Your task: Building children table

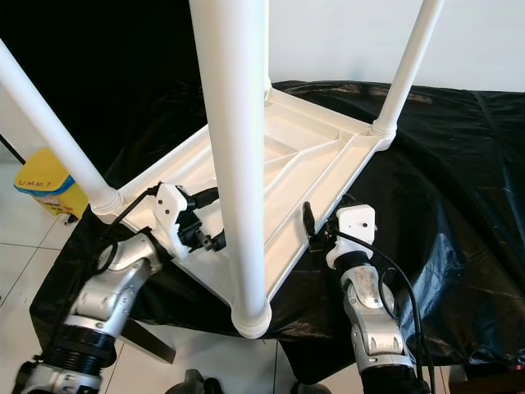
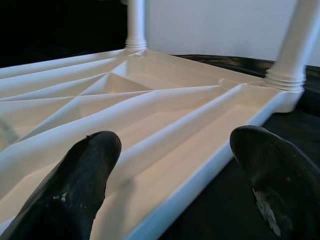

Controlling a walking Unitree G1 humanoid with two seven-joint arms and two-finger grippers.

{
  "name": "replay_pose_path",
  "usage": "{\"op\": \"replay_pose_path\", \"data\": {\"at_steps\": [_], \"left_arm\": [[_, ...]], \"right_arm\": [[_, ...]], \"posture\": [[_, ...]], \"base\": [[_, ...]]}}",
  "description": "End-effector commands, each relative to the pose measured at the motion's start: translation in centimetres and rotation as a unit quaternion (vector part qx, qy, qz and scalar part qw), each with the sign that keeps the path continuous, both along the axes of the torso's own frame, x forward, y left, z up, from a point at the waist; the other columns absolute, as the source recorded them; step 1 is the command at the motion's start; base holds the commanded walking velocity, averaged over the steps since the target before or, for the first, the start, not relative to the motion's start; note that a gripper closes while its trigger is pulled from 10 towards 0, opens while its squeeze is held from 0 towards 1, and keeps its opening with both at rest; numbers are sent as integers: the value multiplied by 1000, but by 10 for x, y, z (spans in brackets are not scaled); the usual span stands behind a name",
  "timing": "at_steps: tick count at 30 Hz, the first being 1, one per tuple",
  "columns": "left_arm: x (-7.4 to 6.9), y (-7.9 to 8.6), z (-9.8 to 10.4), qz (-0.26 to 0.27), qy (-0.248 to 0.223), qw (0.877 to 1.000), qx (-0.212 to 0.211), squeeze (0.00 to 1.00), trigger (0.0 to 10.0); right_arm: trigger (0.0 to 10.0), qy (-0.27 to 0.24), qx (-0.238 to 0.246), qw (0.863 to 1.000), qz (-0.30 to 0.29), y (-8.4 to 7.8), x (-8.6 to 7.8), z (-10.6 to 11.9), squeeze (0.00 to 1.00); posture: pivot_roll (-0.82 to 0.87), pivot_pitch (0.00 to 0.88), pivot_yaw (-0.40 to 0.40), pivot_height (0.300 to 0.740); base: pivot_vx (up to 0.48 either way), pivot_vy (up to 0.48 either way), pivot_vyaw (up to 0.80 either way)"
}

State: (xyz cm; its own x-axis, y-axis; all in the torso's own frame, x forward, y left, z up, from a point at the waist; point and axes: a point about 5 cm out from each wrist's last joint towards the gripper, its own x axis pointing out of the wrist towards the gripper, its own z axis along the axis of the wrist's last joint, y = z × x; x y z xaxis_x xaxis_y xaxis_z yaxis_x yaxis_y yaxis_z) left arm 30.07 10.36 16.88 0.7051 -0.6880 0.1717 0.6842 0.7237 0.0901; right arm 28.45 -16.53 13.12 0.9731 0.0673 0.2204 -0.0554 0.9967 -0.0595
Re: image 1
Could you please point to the white plastic table leg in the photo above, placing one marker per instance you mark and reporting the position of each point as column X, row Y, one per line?
column 57, row 131
column 234, row 123
column 406, row 66

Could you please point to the dark left robot foot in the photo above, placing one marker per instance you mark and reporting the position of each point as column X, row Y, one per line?
column 189, row 384

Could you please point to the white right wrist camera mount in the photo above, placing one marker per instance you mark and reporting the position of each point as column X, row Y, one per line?
column 357, row 222

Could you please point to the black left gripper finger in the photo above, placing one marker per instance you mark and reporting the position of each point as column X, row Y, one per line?
column 217, row 242
column 205, row 195

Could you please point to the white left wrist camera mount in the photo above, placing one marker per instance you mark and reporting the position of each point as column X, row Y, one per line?
column 171, row 209

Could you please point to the yellow bin with blue band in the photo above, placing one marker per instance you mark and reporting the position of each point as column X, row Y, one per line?
column 41, row 185

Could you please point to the dark robot foot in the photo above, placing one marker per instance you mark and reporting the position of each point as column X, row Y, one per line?
column 189, row 384
column 299, row 388

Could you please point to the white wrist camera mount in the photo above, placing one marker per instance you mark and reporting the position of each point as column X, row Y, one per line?
column 357, row 222
column 171, row 209

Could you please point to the dark right robot foot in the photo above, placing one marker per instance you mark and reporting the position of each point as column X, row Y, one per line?
column 299, row 388

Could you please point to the black plastic cover sheet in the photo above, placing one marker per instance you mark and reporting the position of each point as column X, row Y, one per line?
column 459, row 205

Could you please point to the white plastic table top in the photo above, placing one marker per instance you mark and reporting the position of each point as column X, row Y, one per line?
column 312, row 148

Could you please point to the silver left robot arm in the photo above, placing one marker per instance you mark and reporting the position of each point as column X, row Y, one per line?
column 115, row 300

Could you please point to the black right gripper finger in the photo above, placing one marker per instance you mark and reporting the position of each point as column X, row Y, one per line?
column 308, row 220

